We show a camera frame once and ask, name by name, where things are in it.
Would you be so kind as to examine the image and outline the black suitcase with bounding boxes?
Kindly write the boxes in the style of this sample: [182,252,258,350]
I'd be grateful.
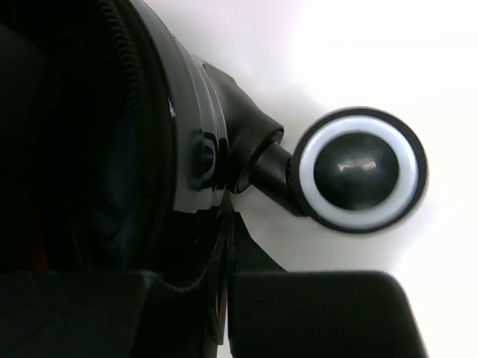
[1,1,427,357]

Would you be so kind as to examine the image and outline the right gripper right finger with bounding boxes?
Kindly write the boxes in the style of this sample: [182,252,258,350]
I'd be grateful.
[229,272,426,357]

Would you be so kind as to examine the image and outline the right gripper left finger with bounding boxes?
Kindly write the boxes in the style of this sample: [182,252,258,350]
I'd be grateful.
[1,271,159,357]

